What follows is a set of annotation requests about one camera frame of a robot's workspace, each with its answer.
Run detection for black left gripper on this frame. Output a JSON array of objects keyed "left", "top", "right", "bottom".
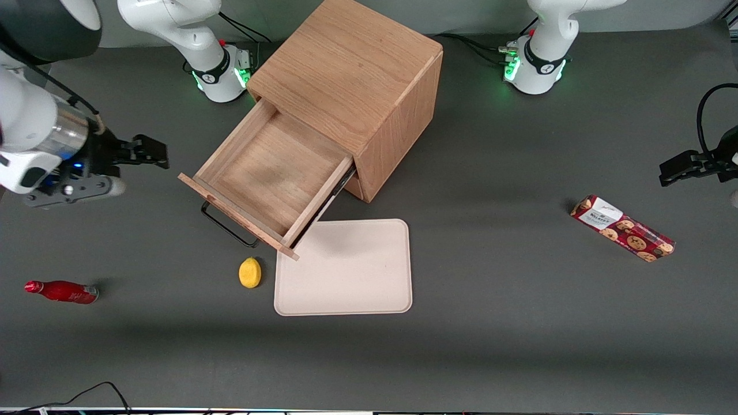
[{"left": 659, "top": 126, "right": 738, "bottom": 187}]

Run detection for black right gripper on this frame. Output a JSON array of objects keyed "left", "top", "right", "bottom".
[{"left": 81, "top": 130, "right": 171, "bottom": 180}]

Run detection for black metal drawer handle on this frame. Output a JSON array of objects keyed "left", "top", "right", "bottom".
[{"left": 200, "top": 201, "right": 261, "bottom": 249}]

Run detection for wooden drawer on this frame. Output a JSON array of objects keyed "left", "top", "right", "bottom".
[{"left": 178, "top": 98, "right": 356, "bottom": 262}]

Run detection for wooden drawer cabinet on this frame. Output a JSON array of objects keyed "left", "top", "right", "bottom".
[{"left": 247, "top": 0, "right": 443, "bottom": 203}]

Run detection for red cookie box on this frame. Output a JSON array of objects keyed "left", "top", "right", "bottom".
[{"left": 570, "top": 194, "right": 676, "bottom": 263}]

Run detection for red bottle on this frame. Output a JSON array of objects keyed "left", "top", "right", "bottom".
[{"left": 24, "top": 280, "right": 100, "bottom": 305}]

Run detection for yellow lemon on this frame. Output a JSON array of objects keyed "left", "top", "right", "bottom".
[{"left": 239, "top": 257, "right": 262, "bottom": 289}]

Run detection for beige plastic tray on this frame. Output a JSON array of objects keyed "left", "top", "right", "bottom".
[{"left": 274, "top": 218, "right": 413, "bottom": 316}]

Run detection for black looped cable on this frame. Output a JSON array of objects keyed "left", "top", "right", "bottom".
[{"left": 696, "top": 83, "right": 738, "bottom": 157}]

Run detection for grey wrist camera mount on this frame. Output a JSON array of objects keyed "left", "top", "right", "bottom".
[{"left": 23, "top": 175, "right": 126, "bottom": 209}]

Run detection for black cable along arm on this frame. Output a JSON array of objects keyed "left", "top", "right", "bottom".
[{"left": 17, "top": 55, "right": 104, "bottom": 133}]

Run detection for black right arm base cable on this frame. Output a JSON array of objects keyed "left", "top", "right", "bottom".
[{"left": 218, "top": 7, "right": 272, "bottom": 44}]

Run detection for black arm base cable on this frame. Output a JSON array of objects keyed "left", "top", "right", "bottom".
[
  {"left": 218, "top": 7, "right": 272, "bottom": 44},
  {"left": 434, "top": 32, "right": 519, "bottom": 67}
]

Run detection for black cable at table edge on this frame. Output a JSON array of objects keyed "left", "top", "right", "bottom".
[{"left": 0, "top": 381, "right": 133, "bottom": 415}]

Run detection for black left arm base cable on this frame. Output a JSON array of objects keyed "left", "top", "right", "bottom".
[{"left": 434, "top": 32, "right": 519, "bottom": 67}]

